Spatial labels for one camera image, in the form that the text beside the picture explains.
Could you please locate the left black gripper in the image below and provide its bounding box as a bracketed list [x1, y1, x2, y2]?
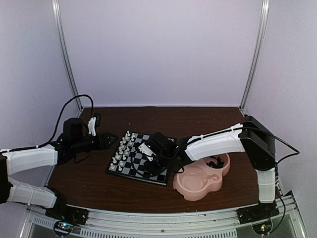
[72, 131, 119, 153]

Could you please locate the black and white chessboard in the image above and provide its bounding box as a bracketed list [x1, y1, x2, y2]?
[106, 131, 169, 186]

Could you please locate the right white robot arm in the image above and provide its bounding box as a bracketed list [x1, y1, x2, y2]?
[137, 116, 277, 219]

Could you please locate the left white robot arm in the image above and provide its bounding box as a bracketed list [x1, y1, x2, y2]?
[0, 116, 118, 220]

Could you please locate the pile of black chess pieces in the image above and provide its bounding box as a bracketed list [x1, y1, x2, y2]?
[206, 156, 224, 169]

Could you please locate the pink double pet bowl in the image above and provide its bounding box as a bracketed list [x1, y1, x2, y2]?
[173, 154, 230, 201]

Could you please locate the white queen piece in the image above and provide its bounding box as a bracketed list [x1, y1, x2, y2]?
[119, 141, 124, 150]

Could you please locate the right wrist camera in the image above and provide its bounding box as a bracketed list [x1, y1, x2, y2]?
[138, 142, 155, 162]

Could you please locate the left black cable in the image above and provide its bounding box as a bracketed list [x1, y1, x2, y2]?
[37, 95, 95, 149]

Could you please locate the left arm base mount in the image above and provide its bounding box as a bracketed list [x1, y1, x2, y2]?
[45, 206, 89, 226]

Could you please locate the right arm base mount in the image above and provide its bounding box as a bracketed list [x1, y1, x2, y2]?
[237, 204, 279, 224]

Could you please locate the right aluminium frame post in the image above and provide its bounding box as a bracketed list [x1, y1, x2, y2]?
[239, 0, 270, 114]

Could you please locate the aluminium frame post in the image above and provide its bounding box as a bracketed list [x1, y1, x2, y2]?
[52, 0, 79, 96]
[239, 0, 270, 114]

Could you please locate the front aluminium rail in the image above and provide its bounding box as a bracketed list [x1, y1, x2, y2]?
[24, 193, 302, 238]

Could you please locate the left aluminium frame post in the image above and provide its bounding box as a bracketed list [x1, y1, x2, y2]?
[52, 0, 79, 96]

